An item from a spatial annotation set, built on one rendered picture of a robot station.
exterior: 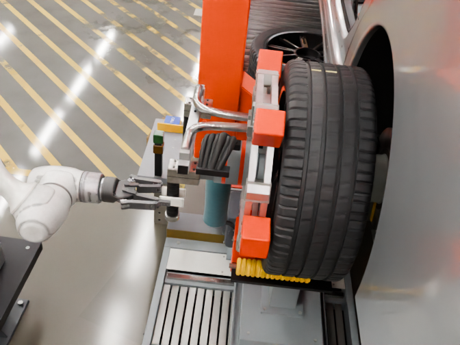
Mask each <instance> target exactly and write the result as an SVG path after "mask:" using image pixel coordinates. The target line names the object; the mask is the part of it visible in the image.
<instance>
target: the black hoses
mask: <svg viewBox="0 0 460 345"><path fill-rule="evenodd" d="M213 142H214V143H213ZM212 144H213V145H212ZM240 147H241V140H237V139H236V137H235V136H230V135H229V134H227V133H225V132H222V133H217V134H215V133H211V134H210V133H207V134H205V136H204V138H203V141H202V145H201V150H200V154H199V162H198V163H197V164H196V175H207V176H214V177H226V178H229V171H230V166H225V164H226V162H227V160H228V158H229V156H230V154H231V152H232V150H235V151H240Z"/></svg>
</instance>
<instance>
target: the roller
mask: <svg viewBox="0 0 460 345"><path fill-rule="evenodd" d="M229 268H235V269H236V275H242V276H244V275H246V276H247V277H249V276H251V277H257V278H259V277H261V278H264V277H265V278H266V279H269V278H271V279H276V280H279V279H280V280H282V281H283V280H286V281H289V280H290V281H295V282H299V281H300V282H301V283H303V282H305V283H309V282H310V280H311V279H302V278H296V277H284V276H282V275H279V276H277V275H271V274H266V273H265V272H264V270H263V268H262V265H261V260H257V261H256V259H253V260H251V259H246V258H243V259H241V258H238V259H237V263H236V264H232V263H229Z"/></svg>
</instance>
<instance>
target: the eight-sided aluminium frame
mask: <svg viewBox="0 0 460 345"><path fill-rule="evenodd" d="M278 84H279V72H278V71H270V70H263V69H258V71H257V74H256V80H255V85H254V87H253V94H254V91H255V92H256V97H255V107H254V112H253V121H254V120H255V118H254V115H255V113H256V109H257V108H262V109H269V110H279V105H278ZM264 86H265V87H264ZM263 94H270V104H268V103H263ZM252 104H253V96H252ZM257 153H258V146H257V145H252V142H251V154H250V161H249V167H248V178H246V186H242V192H241V195H240V207H239V211H240V217H239V225H238V234H237V240H236V249H235V250H236V251H237V252H240V250H239V245H240V232H241V229H242V225H241V222H242V219H243V216H244V215H247V216H250V215H251V210H252V216H257V211H258V208H259V213H258V216H259V217H266V211H267V207H268V204H269V202H270V192H271V187H272V182H271V176H272V163H273V156H274V147H269V146H267V147H266V160H265V166H264V179H256V178H255V172H256V165H257ZM259 203H260V204H259Z"/></svg>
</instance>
